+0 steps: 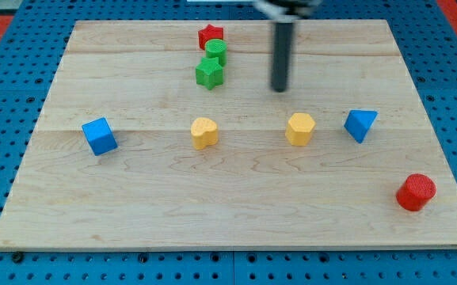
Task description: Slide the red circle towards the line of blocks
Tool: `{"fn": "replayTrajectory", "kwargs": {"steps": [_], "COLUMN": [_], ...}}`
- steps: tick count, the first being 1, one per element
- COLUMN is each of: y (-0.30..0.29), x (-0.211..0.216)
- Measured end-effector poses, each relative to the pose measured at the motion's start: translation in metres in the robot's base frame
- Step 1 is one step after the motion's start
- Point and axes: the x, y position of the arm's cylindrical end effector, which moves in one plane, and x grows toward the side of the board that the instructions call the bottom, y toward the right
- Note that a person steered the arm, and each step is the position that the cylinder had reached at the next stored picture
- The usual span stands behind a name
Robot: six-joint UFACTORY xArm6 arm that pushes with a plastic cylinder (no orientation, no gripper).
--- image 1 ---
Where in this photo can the yellow hexagon block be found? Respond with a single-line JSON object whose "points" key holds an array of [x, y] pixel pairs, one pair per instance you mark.
{"points": [[299, 129]]}

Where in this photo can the green cylinder block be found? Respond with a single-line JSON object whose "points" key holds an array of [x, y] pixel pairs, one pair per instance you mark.
{"points": [[216, 48]]}

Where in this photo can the green star block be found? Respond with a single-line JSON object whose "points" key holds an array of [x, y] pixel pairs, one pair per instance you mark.
{"points": [[209, 73]]}

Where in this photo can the blue triangle block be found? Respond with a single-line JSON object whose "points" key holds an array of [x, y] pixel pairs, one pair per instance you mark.
{"points": [[359, 122]]}

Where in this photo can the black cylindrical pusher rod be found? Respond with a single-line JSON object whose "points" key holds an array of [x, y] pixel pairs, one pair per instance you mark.
{"points": [[283, 33]]}

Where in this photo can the blue cube block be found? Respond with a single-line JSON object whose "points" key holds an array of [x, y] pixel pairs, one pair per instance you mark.
{"points": [[99, 136]]}

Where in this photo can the red cylinder block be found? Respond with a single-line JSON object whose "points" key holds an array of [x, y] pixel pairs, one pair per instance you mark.
{"points": [[415, 192]]}

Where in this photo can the wooden board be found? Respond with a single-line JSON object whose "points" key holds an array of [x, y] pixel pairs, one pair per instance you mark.
{"points": [[252, 190]]}

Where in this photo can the red star block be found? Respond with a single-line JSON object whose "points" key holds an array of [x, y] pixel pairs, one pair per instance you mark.
{"points": [[209, 32]]}

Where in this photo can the yellow heart block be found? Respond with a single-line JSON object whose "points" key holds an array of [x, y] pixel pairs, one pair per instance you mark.
{"points": [[204, 132]]}

